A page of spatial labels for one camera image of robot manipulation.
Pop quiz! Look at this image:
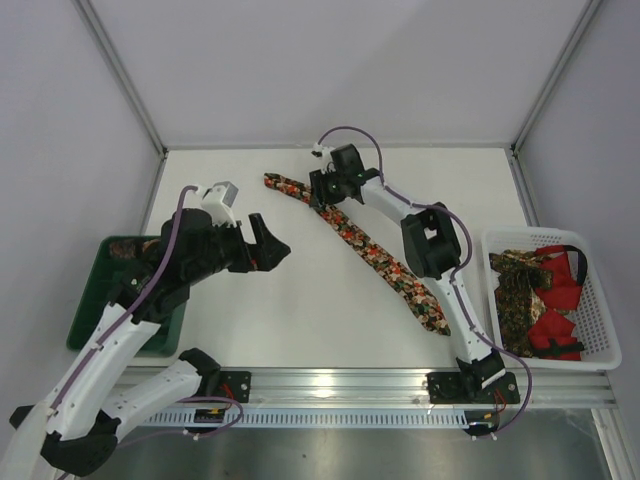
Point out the colourful patterned necktie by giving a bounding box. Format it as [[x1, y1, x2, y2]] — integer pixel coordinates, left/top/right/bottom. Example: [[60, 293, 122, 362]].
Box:
[[263, 173, 451, 336]]

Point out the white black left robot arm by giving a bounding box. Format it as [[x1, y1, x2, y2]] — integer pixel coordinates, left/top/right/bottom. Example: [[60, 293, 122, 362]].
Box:
[[1, 209, 291, 479]]

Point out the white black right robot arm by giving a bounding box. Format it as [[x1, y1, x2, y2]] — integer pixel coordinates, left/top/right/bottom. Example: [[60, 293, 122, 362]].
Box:
[[309, 144, 506, 400]]

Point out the rolled tie in tray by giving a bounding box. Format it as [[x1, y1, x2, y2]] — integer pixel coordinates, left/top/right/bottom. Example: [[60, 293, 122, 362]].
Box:
[[108, 238, 159, 260]]

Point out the green divided plastic tray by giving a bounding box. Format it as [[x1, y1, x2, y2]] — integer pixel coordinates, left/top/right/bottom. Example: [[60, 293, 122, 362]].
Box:
[[67, 236, 186, 358]]

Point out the dark gold patterned tie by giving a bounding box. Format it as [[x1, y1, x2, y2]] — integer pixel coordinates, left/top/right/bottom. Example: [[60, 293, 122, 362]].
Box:
[[489, 250, 553, 358]]

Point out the red fabric tie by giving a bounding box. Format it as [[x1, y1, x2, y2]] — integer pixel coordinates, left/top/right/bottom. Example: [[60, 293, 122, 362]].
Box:
[[528, 245, 588, 361]]

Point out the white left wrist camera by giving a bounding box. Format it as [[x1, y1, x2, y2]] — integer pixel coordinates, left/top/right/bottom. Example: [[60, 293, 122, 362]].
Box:
[[196, 181, 239, 227]]

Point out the aluminium mounting rail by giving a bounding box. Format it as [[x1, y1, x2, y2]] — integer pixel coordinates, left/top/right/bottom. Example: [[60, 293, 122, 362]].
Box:
[[109, 367, 619, 409]]

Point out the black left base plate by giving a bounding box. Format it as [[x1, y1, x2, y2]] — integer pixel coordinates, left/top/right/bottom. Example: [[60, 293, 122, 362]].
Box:
[[197, 370, 252, 403]]

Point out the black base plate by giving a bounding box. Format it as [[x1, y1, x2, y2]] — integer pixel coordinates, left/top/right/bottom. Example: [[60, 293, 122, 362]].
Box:
[[426, 371, 521, 405], [197, 370, 252, 403]]

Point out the white slotted cable duct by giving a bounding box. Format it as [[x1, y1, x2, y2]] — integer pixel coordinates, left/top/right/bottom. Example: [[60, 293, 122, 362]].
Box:
[[143, 407, 469, 429]]

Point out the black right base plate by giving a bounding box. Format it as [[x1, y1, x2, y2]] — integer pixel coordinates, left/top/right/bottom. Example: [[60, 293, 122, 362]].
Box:
[[426, 371, 521, 405]]

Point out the black strap in basket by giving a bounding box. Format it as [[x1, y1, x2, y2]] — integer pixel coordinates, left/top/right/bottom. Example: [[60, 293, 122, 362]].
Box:
[[562, 245, 591, 286]]

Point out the aluminium frame post left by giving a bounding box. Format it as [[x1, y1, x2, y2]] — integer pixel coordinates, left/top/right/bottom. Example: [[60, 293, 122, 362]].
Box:
[[71, 0, 167, 159]]

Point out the aluminium frame post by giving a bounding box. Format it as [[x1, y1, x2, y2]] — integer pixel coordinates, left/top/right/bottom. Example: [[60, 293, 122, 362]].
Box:
[[71, 0, 167, 159], [510, 0, 608, 155]]

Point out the aluminium frame post right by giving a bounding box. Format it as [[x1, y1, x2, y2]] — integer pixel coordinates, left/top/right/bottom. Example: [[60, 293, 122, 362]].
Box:
[[510, 0, 608, 155]]

